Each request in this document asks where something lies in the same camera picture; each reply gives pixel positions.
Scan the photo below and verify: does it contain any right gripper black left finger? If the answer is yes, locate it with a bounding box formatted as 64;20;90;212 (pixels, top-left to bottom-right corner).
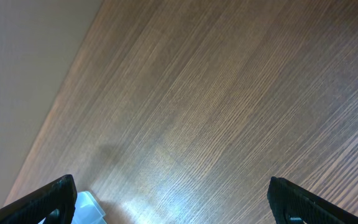
0;174;77;224

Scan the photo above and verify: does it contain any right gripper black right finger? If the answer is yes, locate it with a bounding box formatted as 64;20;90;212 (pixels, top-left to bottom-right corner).
267;177;358;224

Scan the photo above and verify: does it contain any clear plastic storage container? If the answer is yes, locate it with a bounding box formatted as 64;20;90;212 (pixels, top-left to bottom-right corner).
40;191;107;224

